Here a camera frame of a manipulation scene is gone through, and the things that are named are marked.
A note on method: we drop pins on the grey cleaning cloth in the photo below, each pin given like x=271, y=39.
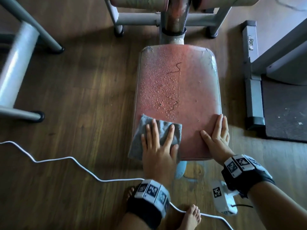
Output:
x=141, y=131

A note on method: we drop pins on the red padded bench seat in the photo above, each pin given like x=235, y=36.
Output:
x=189, y=88

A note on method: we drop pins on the person's left hand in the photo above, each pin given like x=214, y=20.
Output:
x=158, y=160

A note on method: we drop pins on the left wrist marker band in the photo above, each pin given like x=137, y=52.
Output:
x=153, y=196

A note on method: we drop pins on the person's left middle finger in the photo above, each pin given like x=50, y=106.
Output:
x=156, y=132

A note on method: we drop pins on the person's left thumb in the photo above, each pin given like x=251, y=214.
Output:
x=174, y=153

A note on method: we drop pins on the person's foot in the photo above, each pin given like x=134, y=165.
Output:
x=189, y=219
x=127, y=197

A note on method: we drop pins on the person's right forearm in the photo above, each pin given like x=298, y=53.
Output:
x=278, y=208

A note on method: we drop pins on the person's right hand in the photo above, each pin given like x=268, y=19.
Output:
x=215, y=147

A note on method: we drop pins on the person's left foot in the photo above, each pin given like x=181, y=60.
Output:
x=127, y=197

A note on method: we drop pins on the person's left forearm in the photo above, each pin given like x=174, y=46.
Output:
x=134, y=222

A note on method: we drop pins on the person's left little finger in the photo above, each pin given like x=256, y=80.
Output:
x=144, y=143

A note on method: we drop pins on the grey tubular machine frame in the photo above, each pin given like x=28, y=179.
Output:
x=16, y=64

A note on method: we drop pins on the right wrist marker band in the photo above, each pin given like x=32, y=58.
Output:
x=244, y=174

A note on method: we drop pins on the wrist marker band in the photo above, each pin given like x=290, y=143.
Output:
x=244, y=174
x=153, y=196

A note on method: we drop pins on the black floor mat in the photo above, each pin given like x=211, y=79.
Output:
x=285, y=110

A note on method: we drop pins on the person's right middle finger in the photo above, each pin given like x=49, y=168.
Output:
x=224, y=128

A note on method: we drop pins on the grey square-tube machine frame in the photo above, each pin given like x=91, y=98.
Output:
x=253, y=88

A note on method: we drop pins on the grey bench frame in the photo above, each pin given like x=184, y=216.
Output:
x=176, y=20

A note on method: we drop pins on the person's right thumb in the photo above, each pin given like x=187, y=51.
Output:
x=206, y=137

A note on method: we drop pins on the person's right foot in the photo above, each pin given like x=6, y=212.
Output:
x=189, y=219

